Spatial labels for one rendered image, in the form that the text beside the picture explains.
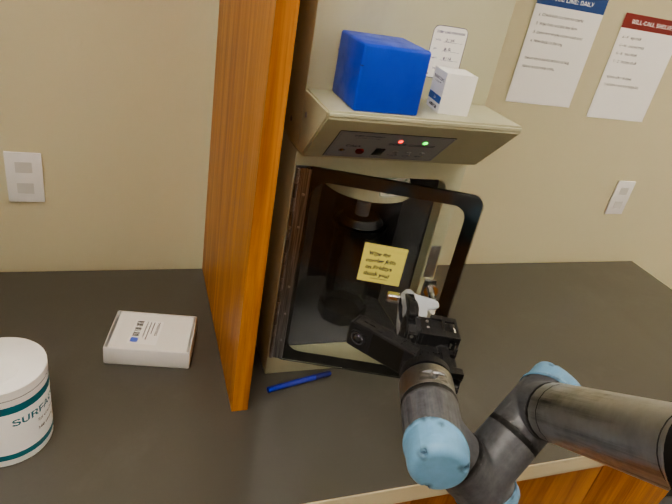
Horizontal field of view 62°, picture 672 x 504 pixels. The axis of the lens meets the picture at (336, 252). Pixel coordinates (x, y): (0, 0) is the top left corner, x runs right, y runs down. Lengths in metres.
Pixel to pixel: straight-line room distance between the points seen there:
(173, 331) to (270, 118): 0.55
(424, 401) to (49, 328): 0.81
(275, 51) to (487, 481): 0.60
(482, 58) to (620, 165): 1.02
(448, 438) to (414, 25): 0.59
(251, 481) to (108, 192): 0.74
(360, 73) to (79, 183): 0.78
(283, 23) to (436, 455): 0.55
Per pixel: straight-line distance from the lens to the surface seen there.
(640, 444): 0.57
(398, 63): 0.80
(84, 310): 1.31
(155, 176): 1.36
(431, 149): 0.92
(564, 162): 1.78
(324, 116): 0.78
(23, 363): 0.96
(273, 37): 0.76
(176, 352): 1.13
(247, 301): 0.91
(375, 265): 0.98
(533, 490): 1.30
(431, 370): 0.77
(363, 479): 1.01
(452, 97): 0.88
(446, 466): 0.70
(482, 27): 0.97
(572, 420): 0.67
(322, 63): 0.88
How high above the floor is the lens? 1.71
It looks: 29 degrees down
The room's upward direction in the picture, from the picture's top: 11 degrees clockwise
